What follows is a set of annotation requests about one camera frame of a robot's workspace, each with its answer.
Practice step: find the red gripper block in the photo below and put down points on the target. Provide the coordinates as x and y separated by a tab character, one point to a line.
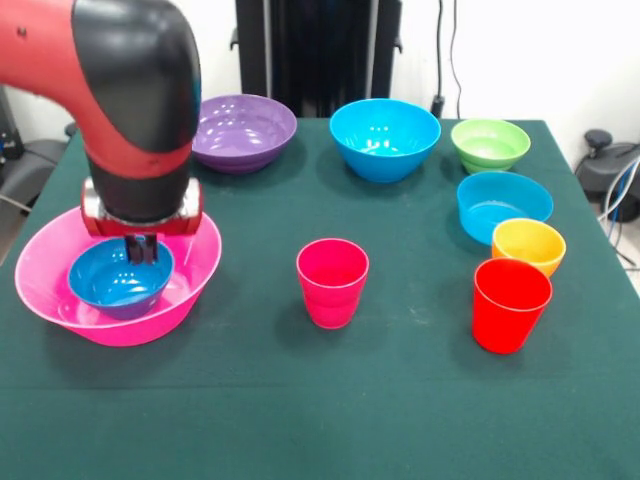
175	229

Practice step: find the small dark blue plastic bowl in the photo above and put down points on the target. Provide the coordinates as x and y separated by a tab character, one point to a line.
115	295

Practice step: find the large pink plastic bowl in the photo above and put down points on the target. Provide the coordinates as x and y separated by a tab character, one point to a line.
50	290

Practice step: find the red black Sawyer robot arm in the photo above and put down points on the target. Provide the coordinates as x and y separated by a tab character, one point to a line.
125	100

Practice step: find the purple plastic bowl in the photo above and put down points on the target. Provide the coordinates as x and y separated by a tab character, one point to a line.
240	130

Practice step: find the magenta plastic cup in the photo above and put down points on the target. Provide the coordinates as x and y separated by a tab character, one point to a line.
332	295

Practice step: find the large light blue plastic bowl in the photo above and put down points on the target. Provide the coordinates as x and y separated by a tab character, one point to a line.
385	160

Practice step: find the dark green tablecloth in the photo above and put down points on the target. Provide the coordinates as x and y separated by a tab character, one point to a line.
400	425

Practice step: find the shallow light blue plastic bowl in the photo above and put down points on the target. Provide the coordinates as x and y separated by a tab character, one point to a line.
480	210

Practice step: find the green plastic bowl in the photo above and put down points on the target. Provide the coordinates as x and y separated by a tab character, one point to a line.
490	145

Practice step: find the red plastic cup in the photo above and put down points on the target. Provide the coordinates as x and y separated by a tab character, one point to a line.
505	320

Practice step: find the orange plastic cup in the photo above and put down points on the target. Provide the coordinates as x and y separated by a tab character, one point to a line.
530	245

